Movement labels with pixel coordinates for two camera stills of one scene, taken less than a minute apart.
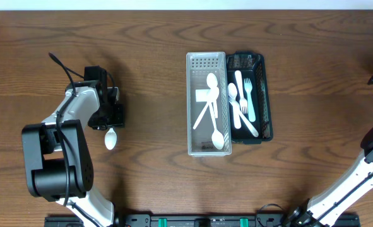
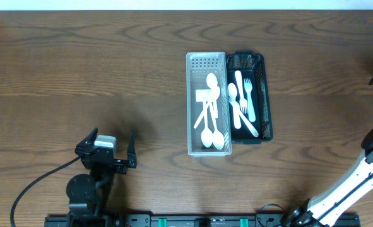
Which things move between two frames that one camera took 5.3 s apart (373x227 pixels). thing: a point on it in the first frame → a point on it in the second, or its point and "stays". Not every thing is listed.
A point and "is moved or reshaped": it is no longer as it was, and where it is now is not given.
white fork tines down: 243,101 stays
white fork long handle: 248,87 stays
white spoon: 110,139 is moved or reshaped
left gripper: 107,118 → 105,158
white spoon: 217,138 stays
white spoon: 212,82 stays
